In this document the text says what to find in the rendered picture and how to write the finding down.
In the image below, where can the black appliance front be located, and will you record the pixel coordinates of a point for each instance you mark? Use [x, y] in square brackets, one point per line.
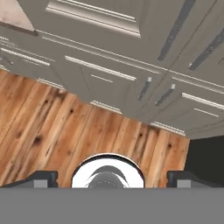
[207, 160]

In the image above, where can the grey drawer cabinet run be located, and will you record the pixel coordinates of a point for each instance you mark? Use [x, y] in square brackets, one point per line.
[26, 62]

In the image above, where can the tall grey cupboard door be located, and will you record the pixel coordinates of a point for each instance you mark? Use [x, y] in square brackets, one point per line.
[204, 35]
[96, 32]

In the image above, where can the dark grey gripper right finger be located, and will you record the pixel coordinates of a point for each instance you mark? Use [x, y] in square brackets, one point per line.
[180, 176]

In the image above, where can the round white and black object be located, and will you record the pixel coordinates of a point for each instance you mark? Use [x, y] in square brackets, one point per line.
[108, 170]

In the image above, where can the small grey cupboard door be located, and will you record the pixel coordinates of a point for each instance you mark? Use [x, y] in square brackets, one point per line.
[99, 84]
[189, 113]

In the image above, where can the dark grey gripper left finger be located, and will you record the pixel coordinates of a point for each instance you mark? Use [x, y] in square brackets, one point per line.
[43, 176]

